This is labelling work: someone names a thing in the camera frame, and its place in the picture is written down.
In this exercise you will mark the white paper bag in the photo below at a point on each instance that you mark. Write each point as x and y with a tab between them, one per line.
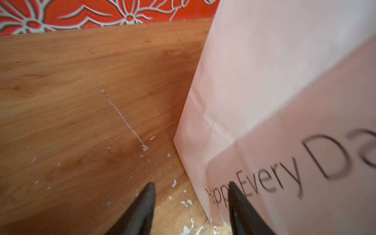
283	103

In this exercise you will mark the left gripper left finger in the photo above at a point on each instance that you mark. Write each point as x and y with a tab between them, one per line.
137	219

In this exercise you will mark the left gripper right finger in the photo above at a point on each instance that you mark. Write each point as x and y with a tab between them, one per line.
243	217

